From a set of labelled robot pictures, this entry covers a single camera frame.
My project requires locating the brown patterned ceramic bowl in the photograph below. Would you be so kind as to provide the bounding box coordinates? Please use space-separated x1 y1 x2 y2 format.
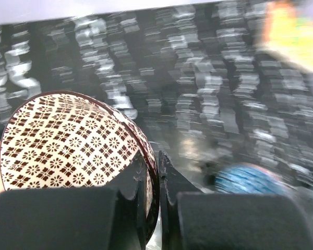
0 91 159 239

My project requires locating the blue orange patterned bowl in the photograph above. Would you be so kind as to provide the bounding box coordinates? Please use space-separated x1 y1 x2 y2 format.
214 164 290 195

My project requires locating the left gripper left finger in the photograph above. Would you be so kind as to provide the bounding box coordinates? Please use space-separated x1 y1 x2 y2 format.
0 153 147 250

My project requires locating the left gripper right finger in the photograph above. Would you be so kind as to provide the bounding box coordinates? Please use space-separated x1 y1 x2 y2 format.
158 151 313 249

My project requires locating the orange green book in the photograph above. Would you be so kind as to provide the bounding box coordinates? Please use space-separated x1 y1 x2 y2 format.
256 1 313 73

